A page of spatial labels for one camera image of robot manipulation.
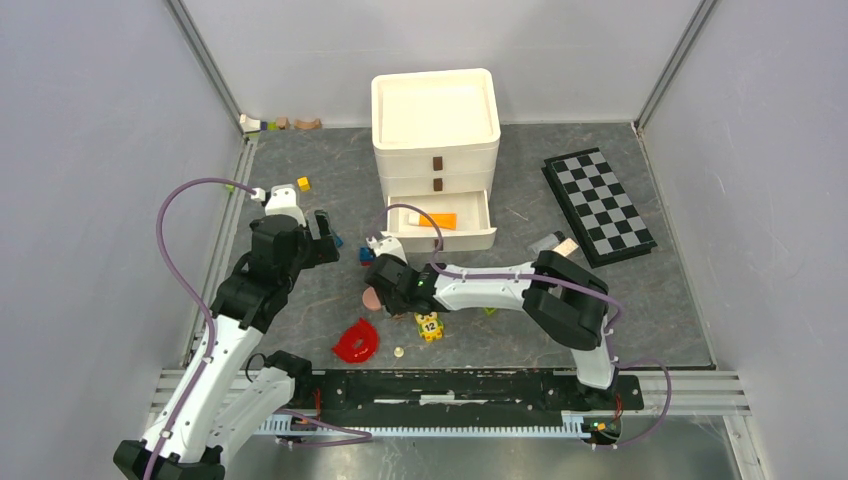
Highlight pink round sponge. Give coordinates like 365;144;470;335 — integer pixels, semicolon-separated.
362;287;382;311

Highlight orange cream tube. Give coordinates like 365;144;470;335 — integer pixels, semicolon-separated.
407;212;458;230

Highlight small glass bottle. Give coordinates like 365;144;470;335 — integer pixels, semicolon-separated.
528;231;566;255

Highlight white three-drawer organizer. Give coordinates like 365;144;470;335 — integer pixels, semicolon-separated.
371;68;501;253

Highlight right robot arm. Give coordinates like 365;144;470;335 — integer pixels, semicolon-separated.
364;250;621;408

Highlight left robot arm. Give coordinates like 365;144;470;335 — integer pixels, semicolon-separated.
113;210;339;479

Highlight blue red duplo brick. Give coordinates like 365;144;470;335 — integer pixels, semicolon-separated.
358;246;374;266

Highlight yellow owl brick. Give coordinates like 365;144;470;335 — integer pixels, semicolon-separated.
414;312;444;343

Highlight yellow small cube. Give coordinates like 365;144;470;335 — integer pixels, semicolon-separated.
297;176;312;192

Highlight red arch brick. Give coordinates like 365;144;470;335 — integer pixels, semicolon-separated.
332;317;379;364

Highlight wooden arch block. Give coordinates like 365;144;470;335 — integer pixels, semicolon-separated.
292;118;323;130

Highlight white corner block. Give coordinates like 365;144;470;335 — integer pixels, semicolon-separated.
238;113;263;135

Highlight beige small block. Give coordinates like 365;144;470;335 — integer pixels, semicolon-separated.
552;238;579;257

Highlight black grey chessboard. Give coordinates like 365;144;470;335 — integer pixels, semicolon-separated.
541;148;657;268

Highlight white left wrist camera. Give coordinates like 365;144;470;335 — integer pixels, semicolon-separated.
250;184;307;227

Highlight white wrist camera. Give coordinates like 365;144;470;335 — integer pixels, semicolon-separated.
250;184;307;227
366;236;408;265

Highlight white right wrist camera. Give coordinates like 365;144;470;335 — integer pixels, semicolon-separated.
366;236;408;265

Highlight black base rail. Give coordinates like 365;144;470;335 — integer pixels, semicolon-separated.
287;369;644;428

